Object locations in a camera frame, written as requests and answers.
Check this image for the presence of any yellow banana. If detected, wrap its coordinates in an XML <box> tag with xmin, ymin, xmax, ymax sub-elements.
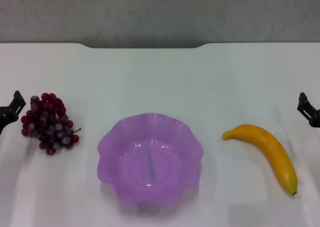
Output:
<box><xmin>222</xmin><ymin>123</ymin><xmax>299</xmax><ymax>196</ymax></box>

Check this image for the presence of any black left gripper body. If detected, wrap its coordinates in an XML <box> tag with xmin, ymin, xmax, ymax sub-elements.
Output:
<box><xmin>0</xmin><ymin>106</ymin><xmax>18</xmax><ymax>137</ymax></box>

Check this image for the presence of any red grape bunch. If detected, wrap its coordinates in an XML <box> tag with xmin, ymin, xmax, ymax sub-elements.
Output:
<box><xmin>20</xmin><ymin>92</ymin><xmax>82</xmax><ymax>156</ymax></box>

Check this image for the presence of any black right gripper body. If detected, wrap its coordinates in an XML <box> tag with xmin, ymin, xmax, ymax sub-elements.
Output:
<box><xmin>309</xmin><ymin>108</ymin><xmax>320</xmax><ymax>129</ymax></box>

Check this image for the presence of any purple wavy plastic bowl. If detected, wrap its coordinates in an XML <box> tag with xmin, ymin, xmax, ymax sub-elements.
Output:
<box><xmin>96</xmin><ymin>112</ymin><xmax>204</xmax><ymax>209</ymax></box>

